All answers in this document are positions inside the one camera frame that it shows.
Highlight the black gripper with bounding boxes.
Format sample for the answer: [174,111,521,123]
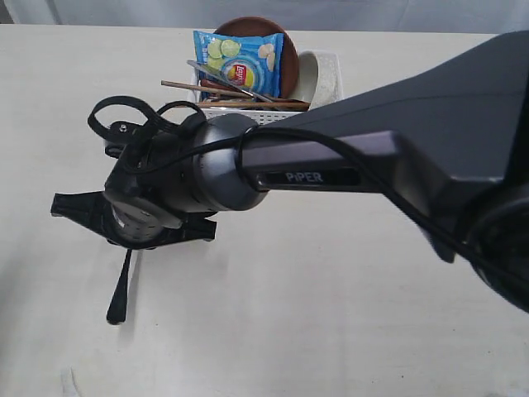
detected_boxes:
[50,159,217,249]

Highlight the silver metal fork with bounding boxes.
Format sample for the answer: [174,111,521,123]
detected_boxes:
[106,250,132,325]

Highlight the brown wooden chopstick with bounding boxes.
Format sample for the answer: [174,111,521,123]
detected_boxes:
[160,80,252,98]
[197,101,310,112]

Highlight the silver metal knife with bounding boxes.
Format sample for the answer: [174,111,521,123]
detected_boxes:
[186,60,282,102]

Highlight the blue Lay's chips bag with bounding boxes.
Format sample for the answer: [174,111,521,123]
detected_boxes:
[193,31,284,97]

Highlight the brown wooden plate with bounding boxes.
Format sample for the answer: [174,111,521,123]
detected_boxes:
[215,17,299,98]

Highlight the white ceramic bowl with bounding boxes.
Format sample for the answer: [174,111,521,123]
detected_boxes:
[291,50,343,110]

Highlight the dark red wooden spoon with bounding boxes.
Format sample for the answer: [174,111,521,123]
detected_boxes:
[200,79,233,91]

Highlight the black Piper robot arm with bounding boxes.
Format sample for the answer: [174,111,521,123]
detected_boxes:
[50,31,528,310]

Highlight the white perforated plastic basket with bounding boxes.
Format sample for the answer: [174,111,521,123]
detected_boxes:
[188,91,301,125]

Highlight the black camera cable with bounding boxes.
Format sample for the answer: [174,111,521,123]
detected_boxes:
[86,95,529,286]

